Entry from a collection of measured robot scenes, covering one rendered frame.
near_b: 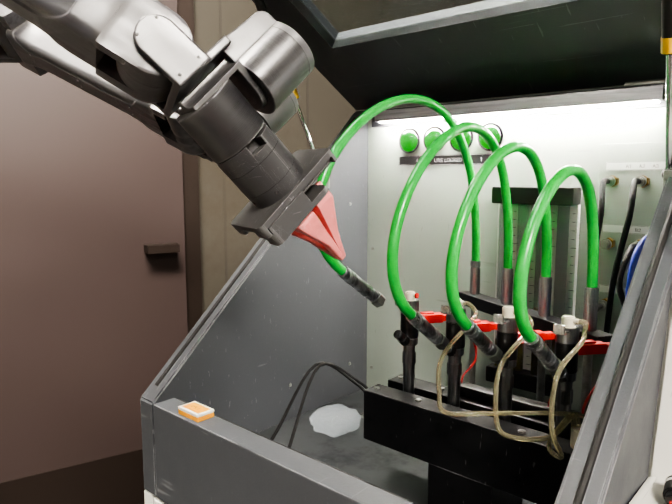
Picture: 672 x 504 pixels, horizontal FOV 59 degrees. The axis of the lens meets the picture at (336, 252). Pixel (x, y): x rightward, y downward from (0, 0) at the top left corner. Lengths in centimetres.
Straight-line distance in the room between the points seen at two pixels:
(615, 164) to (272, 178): 67
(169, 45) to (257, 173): 12
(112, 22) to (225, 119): 11
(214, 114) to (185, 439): 58
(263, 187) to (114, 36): 16
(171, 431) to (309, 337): 37
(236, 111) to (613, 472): 48
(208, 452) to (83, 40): 59
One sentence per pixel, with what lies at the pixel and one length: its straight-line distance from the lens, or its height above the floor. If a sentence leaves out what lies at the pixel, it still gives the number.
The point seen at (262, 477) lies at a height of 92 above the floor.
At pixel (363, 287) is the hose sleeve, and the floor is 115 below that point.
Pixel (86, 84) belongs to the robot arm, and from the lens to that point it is 92.
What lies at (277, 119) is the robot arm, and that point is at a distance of 77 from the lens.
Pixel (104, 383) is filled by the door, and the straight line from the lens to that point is 244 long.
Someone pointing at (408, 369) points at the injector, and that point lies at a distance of 93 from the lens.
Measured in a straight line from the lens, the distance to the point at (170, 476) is 102.
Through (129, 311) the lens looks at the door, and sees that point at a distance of 239.
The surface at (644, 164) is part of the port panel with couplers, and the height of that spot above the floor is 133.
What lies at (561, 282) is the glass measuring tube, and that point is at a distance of 106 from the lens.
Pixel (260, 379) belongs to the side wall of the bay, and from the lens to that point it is 114.
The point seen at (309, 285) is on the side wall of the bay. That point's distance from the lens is 118.
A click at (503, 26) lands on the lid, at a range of 102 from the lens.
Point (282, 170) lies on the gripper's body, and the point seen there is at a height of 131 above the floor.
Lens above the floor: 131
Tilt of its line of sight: 7 degrees down
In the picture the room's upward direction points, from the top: straight up
